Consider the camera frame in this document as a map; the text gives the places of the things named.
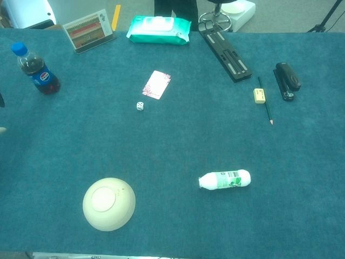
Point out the dark green pencil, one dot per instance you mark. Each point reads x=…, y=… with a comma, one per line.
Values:
x=265, y=101

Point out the white box with plate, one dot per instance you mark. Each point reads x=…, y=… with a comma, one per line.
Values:
x=241, y=12

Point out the dark clothed person legs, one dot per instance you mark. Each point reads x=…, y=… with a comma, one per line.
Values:
x=175, y=10

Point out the small white die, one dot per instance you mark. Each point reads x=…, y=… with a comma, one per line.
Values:
x=139, y=106

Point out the black stapler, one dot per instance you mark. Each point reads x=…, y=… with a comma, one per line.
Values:
x=288, y=81

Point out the chrome stool base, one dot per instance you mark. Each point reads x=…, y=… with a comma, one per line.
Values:
x=217, y=19

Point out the desk calendar card stand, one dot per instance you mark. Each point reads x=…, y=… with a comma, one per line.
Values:
x=87, y=31

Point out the black folding bracket rail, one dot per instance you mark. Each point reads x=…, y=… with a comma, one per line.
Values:
x=226, y=54

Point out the pale yellow eraser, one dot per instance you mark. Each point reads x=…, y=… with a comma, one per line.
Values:
x=259, y=96

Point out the teal table cloth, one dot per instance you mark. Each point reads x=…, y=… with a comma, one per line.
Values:
x=172, y=151

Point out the red patterned playing card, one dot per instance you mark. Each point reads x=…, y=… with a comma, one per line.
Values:
x=157, y=85

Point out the yellow strip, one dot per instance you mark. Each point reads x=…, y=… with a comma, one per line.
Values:
x=116, y=17

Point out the white appliance housing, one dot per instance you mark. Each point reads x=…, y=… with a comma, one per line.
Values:
x=27, y=13

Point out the Pepsi cola bottle blue cap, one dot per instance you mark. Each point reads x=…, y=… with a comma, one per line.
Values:
x=37, y=73

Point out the cream upturned bowl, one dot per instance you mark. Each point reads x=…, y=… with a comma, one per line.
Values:
x=109, y=204

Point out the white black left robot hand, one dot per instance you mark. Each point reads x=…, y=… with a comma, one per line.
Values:
x=2, y=130

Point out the green wet wipes pack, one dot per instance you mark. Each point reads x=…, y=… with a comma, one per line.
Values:
x=159, y=29

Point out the black tripod leg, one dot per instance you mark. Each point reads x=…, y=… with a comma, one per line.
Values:
x=324, y=19

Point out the white bottle green label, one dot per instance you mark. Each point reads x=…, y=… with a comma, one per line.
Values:
x=225, y=180

